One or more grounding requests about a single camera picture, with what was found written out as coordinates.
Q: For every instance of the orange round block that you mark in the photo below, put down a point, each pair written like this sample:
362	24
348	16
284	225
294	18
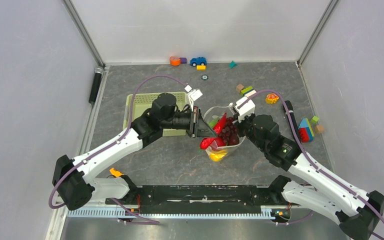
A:
175	61

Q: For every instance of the black microphone on left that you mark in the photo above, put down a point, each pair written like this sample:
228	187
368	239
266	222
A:
96	83

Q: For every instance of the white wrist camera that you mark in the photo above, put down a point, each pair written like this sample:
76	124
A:
192	95
244	107

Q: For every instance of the red chili pepper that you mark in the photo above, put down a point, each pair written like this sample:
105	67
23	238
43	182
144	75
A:
205	143

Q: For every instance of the yellow orange toy figure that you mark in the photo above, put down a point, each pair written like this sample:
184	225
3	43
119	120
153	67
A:
272	98

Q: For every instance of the small green cube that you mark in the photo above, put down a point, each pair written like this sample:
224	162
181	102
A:
314	120

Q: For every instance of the small tan cube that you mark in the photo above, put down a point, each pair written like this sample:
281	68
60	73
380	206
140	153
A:
319	129

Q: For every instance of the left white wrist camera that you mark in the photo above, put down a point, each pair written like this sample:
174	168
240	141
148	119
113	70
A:
192	95

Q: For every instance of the blue toy car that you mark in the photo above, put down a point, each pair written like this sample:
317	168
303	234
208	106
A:
198	61

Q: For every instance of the clear dotted zip bag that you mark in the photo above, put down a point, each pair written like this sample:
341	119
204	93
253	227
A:
217	112

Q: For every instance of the black microphone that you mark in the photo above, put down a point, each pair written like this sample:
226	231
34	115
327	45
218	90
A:
290	117
96	83

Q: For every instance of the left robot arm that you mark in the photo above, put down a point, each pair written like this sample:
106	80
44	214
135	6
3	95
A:
76	181

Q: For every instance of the purple grape bunch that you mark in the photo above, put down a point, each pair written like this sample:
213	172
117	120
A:
229	133

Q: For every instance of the black base bar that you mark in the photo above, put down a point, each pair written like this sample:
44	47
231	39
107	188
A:
202	199

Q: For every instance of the green cucumber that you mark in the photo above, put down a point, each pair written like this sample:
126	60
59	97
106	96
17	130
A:
212	123

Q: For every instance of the multicolour brick stack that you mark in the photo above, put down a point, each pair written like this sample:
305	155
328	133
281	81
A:
305	131

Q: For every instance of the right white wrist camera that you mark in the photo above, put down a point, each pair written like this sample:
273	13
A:
244	107

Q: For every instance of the black microphone on right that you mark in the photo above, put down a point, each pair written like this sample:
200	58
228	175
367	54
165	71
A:
290	117

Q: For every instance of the yellow rectangular block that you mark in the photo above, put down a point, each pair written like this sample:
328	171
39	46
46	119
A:
201	67

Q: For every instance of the brown wooden cube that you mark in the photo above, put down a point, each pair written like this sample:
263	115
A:
239	88

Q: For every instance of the pale green plastic basket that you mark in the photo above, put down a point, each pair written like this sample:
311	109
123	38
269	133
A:
143	101

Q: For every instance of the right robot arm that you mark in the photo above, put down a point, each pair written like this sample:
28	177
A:
356	211

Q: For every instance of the teal triangular block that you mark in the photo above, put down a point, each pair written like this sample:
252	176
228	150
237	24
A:
233	64

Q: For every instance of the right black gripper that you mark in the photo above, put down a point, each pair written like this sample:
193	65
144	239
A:
238	124

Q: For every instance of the purple block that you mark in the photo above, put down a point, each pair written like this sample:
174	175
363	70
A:
183	60

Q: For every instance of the red tomato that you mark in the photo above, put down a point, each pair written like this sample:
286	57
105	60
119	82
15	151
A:
217	144

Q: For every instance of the green blue white brick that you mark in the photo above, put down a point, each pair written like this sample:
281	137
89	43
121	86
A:
247	91

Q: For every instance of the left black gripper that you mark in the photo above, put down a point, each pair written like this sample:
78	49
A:
198	127

